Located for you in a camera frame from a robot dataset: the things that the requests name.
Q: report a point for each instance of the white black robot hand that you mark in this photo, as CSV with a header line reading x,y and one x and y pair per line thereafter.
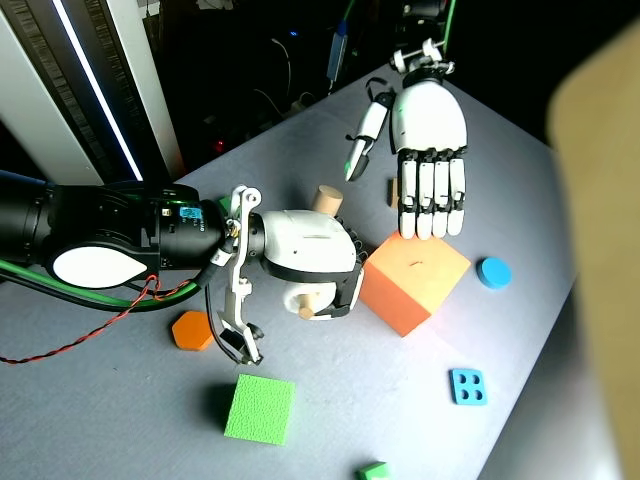
x,y
430,120
310,245

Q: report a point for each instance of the large orange cube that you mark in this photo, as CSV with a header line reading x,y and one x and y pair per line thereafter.
x,y
400,295

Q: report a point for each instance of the plain wooden rectangular block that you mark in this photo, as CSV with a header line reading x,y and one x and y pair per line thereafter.
x,y
393,195

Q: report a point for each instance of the orange hexagon block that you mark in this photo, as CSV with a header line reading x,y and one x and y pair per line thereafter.
x,y
192,330

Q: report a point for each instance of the blue round disc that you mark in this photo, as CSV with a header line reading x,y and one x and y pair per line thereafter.
x,y
494,272

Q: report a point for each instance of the green foam cube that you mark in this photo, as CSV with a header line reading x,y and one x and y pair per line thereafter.
x,y
260,410

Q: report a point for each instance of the blue four-hole square block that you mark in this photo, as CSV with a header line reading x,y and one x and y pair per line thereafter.
x,y
457,387

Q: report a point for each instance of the blue white hanging adapter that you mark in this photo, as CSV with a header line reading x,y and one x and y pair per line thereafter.
x,y
337,50

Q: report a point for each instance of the blurred beige board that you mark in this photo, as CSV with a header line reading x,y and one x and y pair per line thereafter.
x,y
610,250

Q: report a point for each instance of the small green letter cube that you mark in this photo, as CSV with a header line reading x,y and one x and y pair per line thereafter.
x,y
372,472

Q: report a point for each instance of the grey table cloth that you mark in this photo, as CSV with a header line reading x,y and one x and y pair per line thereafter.
x,y
125,400

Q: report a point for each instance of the white post with light strip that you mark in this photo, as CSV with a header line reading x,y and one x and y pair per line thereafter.
x,y
30,100

